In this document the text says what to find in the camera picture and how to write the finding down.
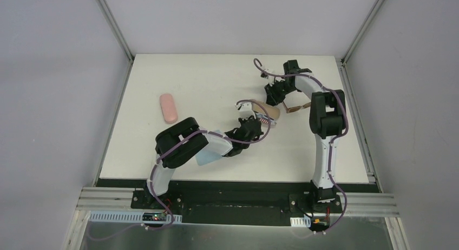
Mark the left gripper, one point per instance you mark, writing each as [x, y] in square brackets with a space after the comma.
[253, 125]

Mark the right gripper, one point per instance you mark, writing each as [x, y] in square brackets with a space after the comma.
[273, 98]

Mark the pink glasses case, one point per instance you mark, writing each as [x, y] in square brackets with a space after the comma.
[168, 108]

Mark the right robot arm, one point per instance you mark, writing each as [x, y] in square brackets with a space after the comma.
[328, 121]

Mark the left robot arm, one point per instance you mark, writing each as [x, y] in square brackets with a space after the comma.
[179, 143]

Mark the left blue cleaning cloth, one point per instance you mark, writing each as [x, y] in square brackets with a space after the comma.
[208, 157]

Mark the brown frame sunglasses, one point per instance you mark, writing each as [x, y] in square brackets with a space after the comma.
[295, 101]

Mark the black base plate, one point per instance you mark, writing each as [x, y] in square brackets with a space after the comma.
[239, 203]

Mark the right white cable duct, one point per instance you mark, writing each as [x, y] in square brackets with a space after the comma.
[304, 221]

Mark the white cable duct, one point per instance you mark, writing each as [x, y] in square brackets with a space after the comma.
[304, 221]
[151, 218]

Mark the left white cable duct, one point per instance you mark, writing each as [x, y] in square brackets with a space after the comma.
[151, 218]

